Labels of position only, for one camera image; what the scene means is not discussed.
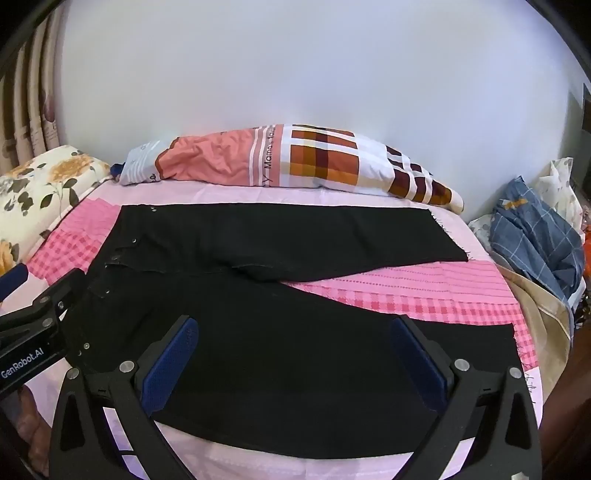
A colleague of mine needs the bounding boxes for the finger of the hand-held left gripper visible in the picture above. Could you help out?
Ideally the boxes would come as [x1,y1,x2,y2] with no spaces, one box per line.
[0,263,29,302]
[0,268,89,344]

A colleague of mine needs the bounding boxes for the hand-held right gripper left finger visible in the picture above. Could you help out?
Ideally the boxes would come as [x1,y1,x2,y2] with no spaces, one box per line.
[50,315,200,480]

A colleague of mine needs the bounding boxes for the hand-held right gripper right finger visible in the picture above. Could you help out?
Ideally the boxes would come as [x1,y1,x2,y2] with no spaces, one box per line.
[389,315,542,480]

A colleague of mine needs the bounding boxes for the black pants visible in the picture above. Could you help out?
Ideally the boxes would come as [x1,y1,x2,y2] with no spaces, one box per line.
[65,203,518,450]

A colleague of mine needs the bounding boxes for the pink checked blanket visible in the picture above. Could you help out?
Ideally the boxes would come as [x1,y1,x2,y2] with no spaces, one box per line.
[28,198,539,370]

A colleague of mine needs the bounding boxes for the floral pillow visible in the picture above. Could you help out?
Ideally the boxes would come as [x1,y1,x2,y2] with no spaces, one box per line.
[0,144,112,278]

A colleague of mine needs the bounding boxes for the pale pink bed sheet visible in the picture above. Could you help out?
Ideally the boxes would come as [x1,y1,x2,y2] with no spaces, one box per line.
[0,178,546,480]

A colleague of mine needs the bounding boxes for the beige cloth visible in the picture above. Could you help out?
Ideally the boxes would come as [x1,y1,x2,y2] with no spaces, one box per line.
[496,265,575,402]

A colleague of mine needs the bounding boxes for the blue checked cloth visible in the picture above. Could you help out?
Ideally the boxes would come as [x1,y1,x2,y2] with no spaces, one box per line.
[489,175,587,305]

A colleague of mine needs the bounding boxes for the white floral cloth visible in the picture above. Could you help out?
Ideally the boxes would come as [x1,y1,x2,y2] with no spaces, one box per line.
[468,157,585,241]

